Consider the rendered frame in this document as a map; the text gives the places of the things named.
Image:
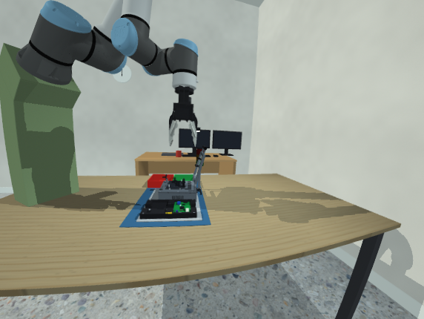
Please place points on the red bin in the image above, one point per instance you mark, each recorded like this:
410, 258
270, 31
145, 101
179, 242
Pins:
158, 180

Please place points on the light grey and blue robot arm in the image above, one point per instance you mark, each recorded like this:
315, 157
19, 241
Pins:
61, 36

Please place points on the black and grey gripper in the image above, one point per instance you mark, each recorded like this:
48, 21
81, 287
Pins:
183, 111

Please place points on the green bin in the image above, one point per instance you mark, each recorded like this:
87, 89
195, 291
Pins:
188, 177

